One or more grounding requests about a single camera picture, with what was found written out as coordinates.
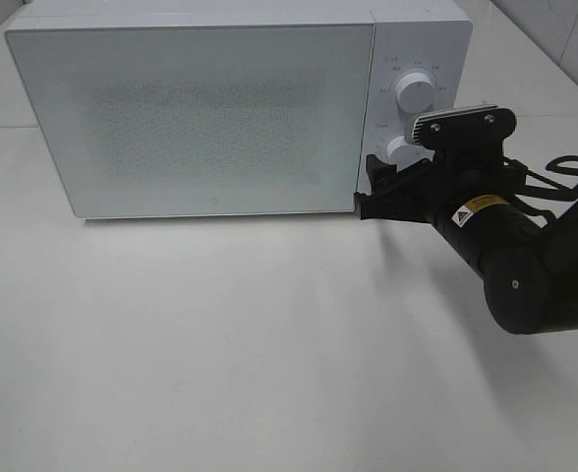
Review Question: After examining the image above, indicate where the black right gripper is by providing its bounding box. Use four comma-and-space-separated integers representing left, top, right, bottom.
355, 147, 520, 236

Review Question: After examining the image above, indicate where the white timer knob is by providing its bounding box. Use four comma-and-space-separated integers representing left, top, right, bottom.
386, 136, 434, 171

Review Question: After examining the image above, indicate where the white microwave door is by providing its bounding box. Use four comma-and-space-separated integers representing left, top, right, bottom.
6, 25, 373, 219

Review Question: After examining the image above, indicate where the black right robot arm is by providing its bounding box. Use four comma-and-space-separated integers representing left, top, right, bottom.
357, 146, 578, 334

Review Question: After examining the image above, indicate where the white upper power knob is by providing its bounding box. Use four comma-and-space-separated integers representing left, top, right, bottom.
394, 70, 435, 114

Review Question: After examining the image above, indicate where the white microwave oven body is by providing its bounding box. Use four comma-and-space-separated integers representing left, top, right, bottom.
5, 1, 472, 205

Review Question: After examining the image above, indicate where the black camera cable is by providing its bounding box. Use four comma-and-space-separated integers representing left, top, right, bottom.
504, 154, 578, 227

